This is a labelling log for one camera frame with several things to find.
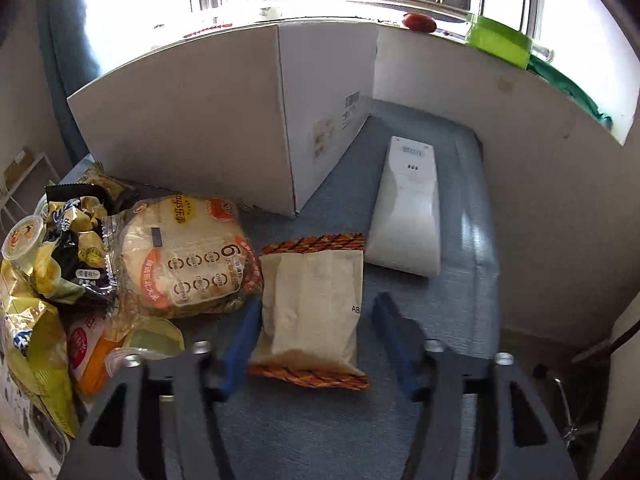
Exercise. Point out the green plastic bag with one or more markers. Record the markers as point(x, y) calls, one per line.
point(570, 90)

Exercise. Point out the blue curtain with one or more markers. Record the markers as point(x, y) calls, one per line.
point(60, 85)

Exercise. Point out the green round container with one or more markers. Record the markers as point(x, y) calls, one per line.
point(500, 40)

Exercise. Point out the small golden snack packet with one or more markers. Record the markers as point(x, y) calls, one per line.
point(107, 182)

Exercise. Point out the black and yellow chip bag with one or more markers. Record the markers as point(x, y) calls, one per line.
point(75, 240)

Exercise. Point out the round rice cracker bag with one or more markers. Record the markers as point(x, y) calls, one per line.
point(190, 260)

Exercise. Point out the beige snack packet orange edges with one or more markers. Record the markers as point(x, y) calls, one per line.
point(310, 305)

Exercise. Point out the pale green snack cup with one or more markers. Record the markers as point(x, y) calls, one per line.
point(155, 337)

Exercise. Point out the white remote control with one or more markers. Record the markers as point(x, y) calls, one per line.
point(407, 220)

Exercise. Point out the small jelly cup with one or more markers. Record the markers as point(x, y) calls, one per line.
point(22, 237)

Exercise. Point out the small red round object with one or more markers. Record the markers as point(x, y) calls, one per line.
point(419, 21)

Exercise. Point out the chrome chair base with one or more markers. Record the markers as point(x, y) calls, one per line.
point(575, 430)

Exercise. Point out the small brown cardboard box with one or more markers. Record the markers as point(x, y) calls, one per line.
point(20, 165)

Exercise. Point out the white orange snack packet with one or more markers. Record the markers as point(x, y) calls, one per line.
point(87, 355)

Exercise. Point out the white cardboard box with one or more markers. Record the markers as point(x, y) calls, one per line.
point(200, 120)

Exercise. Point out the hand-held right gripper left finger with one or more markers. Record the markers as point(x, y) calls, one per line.
point(242, 345)

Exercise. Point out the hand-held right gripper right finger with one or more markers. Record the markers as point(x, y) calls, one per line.
point(395, 340)

